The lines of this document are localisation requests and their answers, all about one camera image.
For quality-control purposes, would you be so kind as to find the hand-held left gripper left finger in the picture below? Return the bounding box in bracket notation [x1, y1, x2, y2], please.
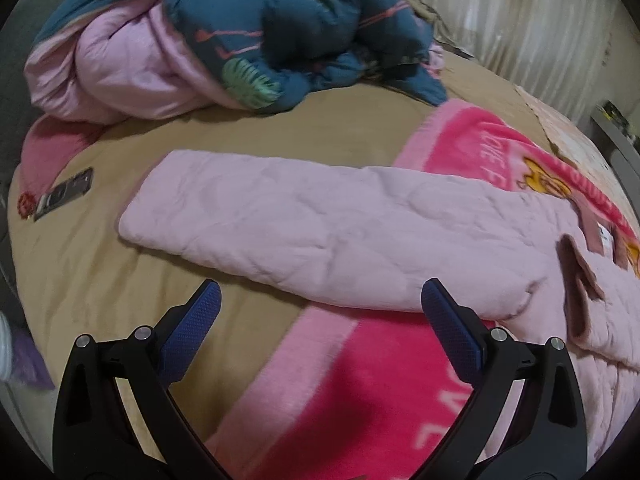
[52, 279, 236, 480]

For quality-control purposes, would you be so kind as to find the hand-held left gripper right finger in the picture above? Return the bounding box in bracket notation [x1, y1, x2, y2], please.
[421, 279, 588, 480]

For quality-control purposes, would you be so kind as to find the pink quilted jacket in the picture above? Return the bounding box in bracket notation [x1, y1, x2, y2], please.
[117, 149, 640, 461]

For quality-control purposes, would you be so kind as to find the bed with tan sheet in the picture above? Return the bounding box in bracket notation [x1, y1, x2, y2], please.
[7, 0, 640, 480]

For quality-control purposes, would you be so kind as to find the pink printed blanket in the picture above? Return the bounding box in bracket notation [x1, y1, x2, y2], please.
[205, 99, 640, 480]

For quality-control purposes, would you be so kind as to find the purple cloth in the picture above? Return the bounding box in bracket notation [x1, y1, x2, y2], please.
[0, 310, 56, 392]

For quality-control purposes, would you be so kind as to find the black remote control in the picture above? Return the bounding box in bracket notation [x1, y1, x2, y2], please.
[34, 167, 95, 222]

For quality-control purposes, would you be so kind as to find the pink pillow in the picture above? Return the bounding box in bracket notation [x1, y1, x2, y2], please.
[24, 114, 107, 198]

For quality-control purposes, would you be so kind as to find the blue floral duvet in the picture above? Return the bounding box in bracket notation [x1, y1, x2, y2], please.
[24, 0, 448, 123]

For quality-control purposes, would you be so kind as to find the grey headboard cushion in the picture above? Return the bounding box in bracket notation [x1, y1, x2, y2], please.
[0, 0, 56, 131]

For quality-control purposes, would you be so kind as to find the white curtain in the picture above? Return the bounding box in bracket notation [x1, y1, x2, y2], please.
[410, 0, 640, 126]

